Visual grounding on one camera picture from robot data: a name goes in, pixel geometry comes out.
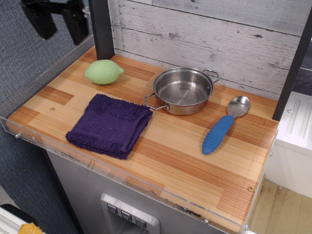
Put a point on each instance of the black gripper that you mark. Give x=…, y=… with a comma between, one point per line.
x=73, y=14

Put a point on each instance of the purple cloth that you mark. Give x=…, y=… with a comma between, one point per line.
x=110, y=126

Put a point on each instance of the green plastic lemon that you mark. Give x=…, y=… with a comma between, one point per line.
x=103, y=72

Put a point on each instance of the small stainless steel pot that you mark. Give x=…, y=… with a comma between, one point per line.
x=182, y=91

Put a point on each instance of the grey toy fridge cabinet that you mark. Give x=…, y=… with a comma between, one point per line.
x=182, y=203

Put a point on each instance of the silver dispenser button panel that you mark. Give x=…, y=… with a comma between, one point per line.
x=129, y=215

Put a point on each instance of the yellow tape piece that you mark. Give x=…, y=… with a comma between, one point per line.
x=29, y=228

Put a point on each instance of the white toy sink counter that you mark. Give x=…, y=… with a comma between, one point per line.
x=289, y=163

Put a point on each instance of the black vertical post left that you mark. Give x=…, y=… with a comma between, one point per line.
x=102, y=31

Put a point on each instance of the black vertical post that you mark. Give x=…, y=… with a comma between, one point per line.
x=102, y=31
x=294, y=68

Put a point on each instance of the clear acrylic guard rail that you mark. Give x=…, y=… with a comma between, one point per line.
x=236, y=169

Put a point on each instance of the spoon with blue handle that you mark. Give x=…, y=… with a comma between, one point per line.
x=238, y=107

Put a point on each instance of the black vertical post right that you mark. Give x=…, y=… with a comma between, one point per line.
x=294, y=68

